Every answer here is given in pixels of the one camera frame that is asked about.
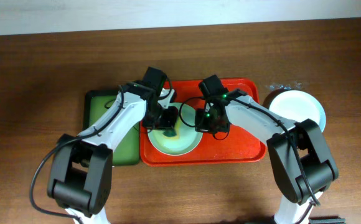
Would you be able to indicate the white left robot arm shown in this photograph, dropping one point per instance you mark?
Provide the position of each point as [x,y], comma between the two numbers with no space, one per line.
[81,172]

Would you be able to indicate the red tray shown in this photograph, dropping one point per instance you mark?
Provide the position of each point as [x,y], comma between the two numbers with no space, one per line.
[239,146]

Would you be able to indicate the mint green plate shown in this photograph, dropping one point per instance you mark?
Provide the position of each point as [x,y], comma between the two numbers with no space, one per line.
[185,140]

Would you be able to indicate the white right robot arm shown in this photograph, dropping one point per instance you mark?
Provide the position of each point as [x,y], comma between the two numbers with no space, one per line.
[301,161]

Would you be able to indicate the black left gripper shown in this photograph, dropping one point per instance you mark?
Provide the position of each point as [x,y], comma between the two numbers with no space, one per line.
[167,121]

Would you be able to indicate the yellow green sponge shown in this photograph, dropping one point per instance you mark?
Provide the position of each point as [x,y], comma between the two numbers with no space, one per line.
[170,133]

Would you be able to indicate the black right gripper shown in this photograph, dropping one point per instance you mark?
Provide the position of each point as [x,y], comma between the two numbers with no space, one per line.
[204,126]

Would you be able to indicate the light blue plate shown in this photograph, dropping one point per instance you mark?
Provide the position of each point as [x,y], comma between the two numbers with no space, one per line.
[297,105]

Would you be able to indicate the cream white plate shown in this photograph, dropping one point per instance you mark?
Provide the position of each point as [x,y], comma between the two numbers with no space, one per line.
[267,98]

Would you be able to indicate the green tray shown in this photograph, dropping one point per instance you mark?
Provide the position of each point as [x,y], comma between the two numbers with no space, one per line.
[96,103]

